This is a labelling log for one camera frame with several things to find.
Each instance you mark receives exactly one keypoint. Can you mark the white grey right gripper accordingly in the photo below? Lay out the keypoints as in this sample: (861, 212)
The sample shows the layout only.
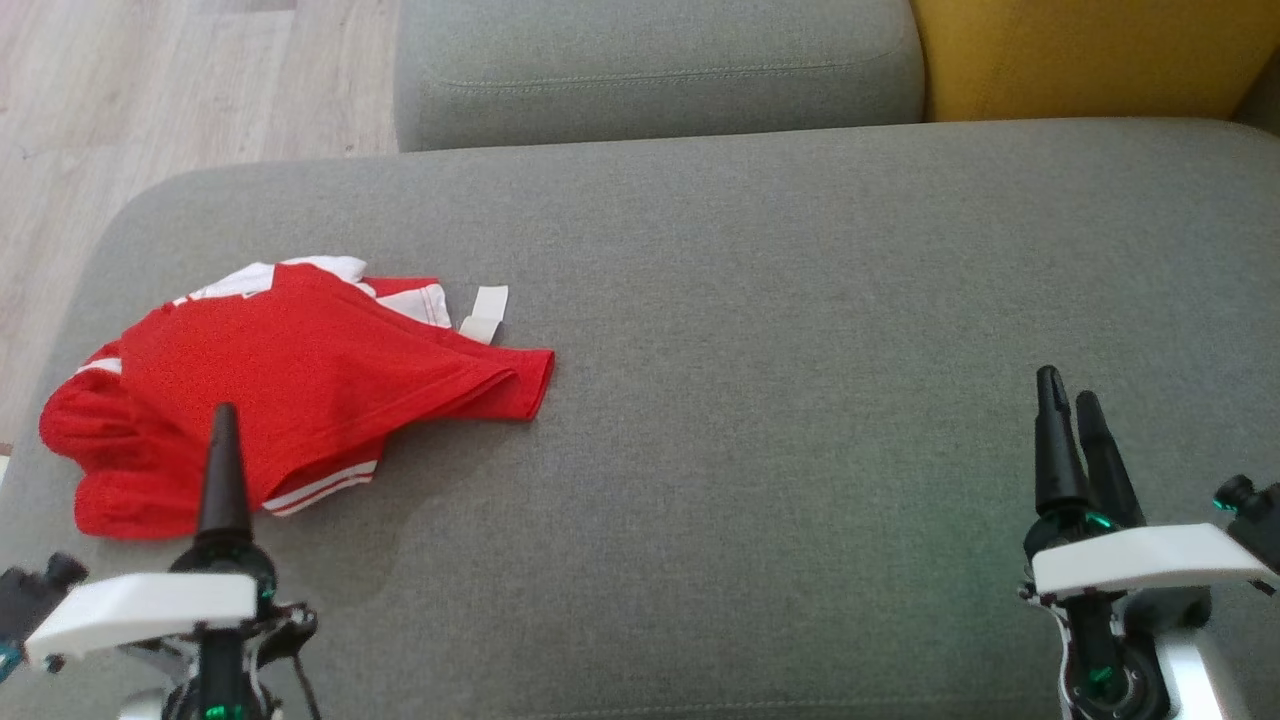
(1130, 560)

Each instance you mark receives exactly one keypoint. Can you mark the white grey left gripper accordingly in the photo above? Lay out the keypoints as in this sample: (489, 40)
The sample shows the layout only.
(150, 605)

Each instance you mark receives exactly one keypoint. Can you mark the red white basketball jersey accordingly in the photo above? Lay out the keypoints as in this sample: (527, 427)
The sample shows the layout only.
(330, 370)

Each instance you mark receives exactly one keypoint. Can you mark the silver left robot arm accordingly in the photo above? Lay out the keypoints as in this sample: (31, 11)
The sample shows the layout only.
(140, 708)

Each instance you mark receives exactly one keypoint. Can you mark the large grey sofa seat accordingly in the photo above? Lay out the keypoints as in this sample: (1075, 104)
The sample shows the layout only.
(750, 350)

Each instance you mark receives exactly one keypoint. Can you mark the wide yellow sofa backrest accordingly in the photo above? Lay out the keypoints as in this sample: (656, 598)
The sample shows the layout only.
(1090, 50)

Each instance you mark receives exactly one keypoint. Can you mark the grey sofa seat cushion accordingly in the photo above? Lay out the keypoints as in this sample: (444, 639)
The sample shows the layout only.
(650, 70)

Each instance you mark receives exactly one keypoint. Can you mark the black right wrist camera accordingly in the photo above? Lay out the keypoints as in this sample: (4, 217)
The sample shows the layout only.
(1255, 520)

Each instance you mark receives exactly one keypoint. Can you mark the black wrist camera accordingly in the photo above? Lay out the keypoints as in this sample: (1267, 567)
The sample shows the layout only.
(1255, 520)
(35, 595)

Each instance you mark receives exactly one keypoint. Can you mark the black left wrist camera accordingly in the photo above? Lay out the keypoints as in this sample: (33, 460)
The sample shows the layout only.
(35, 595)

